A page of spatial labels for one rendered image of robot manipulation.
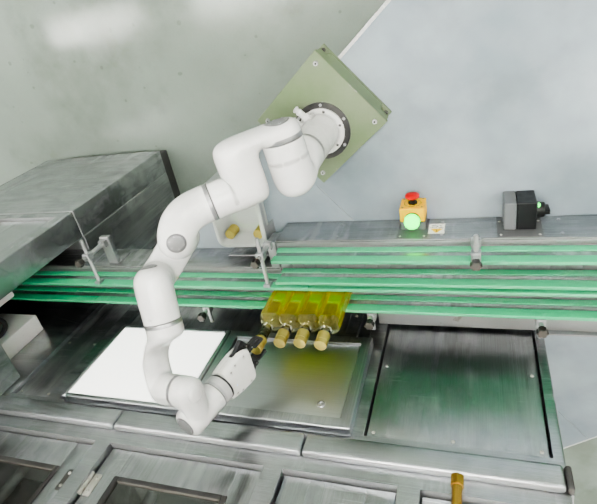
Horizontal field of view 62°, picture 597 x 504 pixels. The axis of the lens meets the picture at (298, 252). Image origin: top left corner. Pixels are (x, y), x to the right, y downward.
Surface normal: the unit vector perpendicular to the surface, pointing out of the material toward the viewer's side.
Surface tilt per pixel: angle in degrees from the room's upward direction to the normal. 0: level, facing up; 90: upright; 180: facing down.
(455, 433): 90
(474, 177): 0
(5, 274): 90
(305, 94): 1
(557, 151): 0
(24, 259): 90
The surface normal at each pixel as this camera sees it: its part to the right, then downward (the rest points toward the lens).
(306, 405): -0.18, -0.86
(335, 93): -0.29, 0.53
